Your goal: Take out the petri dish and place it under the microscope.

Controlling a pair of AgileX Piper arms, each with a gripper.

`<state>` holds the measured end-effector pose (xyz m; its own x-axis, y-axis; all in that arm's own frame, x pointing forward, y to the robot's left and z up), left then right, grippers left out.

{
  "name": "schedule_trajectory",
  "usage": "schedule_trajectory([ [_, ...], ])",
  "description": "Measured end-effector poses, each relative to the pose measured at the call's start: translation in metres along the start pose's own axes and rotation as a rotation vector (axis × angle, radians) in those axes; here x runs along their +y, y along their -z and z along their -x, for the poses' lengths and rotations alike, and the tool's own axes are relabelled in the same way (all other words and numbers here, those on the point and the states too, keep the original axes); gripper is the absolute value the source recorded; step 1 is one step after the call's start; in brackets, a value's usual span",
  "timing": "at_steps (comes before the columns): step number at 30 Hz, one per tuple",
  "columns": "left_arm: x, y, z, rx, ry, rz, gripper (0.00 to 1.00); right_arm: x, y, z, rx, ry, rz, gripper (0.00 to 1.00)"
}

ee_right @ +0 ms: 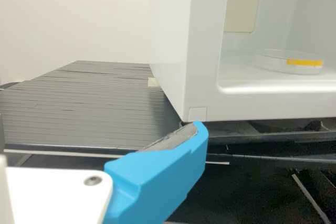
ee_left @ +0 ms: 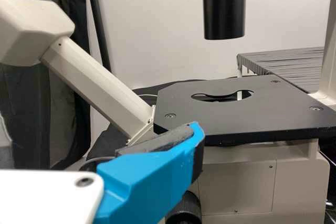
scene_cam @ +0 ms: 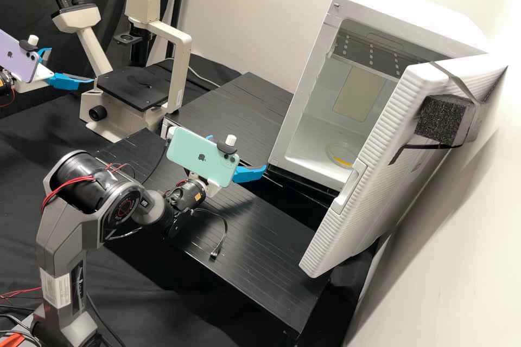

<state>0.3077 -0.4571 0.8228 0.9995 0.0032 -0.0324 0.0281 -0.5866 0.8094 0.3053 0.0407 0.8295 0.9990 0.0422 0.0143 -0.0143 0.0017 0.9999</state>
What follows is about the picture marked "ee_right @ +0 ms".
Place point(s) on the petri dish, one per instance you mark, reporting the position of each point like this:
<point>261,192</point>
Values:
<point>275,62</point>

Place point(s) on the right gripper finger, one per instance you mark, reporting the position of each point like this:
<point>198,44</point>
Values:
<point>157,182</point>

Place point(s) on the black platform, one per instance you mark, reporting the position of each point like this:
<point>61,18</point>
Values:
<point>78,103</point>
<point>262,197</point>

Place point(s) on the white incubator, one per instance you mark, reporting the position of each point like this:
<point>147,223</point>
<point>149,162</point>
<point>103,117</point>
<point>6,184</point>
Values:
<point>183,51</point>

